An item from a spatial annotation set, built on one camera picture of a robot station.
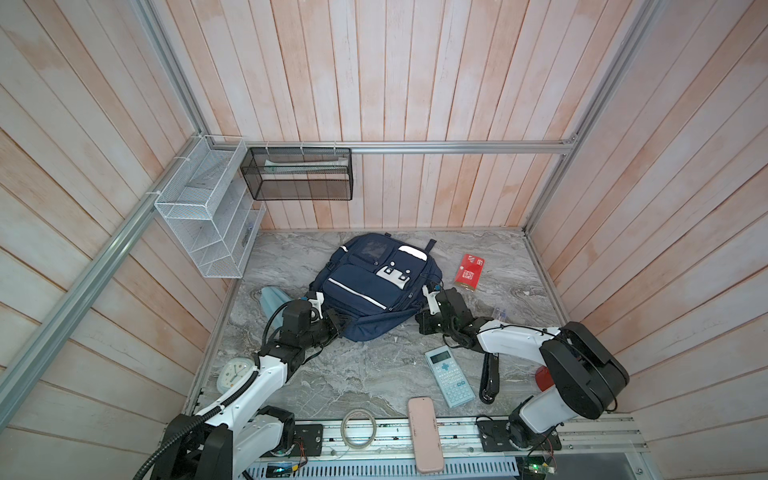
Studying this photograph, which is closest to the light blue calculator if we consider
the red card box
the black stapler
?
the black stapler

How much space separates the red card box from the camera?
41.8 inches

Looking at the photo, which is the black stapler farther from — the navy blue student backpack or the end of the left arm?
the end of the left arm

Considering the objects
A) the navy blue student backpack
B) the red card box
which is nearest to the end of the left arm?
the navy blue student backpack

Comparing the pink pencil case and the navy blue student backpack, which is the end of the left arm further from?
the pink pencil case

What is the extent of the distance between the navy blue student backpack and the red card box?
9 centimetres

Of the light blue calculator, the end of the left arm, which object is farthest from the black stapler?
the end of the left arm

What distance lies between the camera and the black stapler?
792mm

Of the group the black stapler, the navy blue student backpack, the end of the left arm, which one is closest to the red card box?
the navy blue student backpack

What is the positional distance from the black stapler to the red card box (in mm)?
277

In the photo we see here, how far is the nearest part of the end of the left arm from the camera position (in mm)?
712

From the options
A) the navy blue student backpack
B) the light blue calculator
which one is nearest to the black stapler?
the light blue calculator

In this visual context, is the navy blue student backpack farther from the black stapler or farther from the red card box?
the black stapler

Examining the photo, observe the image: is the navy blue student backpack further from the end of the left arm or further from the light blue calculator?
the light blue calculator

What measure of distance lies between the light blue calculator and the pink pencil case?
6cm
